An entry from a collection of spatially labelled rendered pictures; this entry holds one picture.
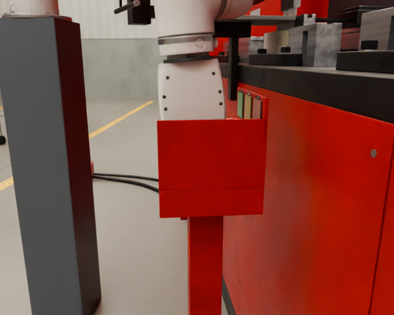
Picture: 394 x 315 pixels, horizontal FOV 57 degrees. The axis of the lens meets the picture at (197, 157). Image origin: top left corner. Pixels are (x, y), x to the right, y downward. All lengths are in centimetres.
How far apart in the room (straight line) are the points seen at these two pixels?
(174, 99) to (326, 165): 24
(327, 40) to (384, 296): 59
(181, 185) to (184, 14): 24
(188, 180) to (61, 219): 74
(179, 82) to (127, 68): 802
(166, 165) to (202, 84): 13
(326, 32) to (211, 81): 42
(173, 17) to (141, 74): 796
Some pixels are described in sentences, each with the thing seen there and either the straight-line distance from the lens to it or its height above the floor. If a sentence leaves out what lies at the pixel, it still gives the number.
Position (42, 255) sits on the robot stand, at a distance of 132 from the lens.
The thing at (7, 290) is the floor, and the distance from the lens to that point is 172.
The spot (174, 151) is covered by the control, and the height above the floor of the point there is 76.
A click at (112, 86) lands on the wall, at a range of 868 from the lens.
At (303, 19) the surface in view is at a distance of 101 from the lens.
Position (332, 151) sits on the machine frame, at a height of 77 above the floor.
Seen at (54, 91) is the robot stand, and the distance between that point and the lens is 113.
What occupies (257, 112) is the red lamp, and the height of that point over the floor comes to 82.
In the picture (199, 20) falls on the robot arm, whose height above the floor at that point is 94.
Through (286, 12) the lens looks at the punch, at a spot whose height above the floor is 102.
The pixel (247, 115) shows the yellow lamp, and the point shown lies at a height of 80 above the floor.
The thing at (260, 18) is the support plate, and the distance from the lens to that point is 102.
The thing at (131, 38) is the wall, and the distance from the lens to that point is 853.
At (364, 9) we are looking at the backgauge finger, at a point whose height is 103.
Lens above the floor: 90
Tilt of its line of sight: 15 degrees down
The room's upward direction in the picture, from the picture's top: straight up
